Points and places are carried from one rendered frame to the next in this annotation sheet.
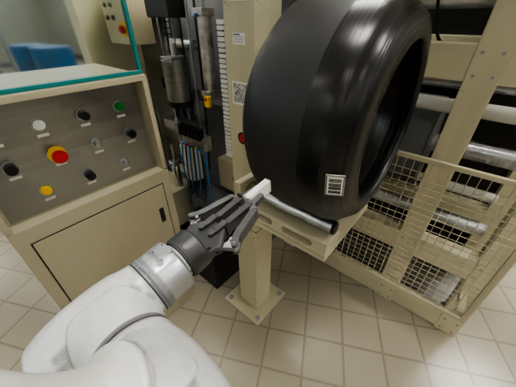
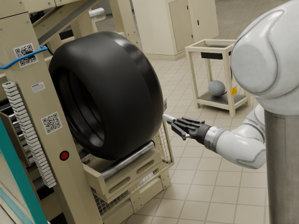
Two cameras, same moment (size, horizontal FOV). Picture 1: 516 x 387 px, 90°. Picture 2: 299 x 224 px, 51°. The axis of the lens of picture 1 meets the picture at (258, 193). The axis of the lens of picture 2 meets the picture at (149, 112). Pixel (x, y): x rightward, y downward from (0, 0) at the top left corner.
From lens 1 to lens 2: 1.20 m
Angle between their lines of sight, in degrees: 67
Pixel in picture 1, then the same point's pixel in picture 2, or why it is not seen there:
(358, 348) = not seen: outside the picture
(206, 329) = not seen: outside the picture
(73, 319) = (246, 137)
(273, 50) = (110, 69)
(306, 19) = (107, 52)
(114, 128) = not seen: outside the picture
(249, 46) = (50, 87)
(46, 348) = (256, 142)
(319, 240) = (155, 154)
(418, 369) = (188, 204)
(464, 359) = (183, 184)
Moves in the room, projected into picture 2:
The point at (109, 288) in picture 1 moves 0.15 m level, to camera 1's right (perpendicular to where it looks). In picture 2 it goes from (232, 134) to (228, 114)
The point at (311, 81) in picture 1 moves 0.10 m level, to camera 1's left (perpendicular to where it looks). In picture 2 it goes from (139, 70) to (135, 78)
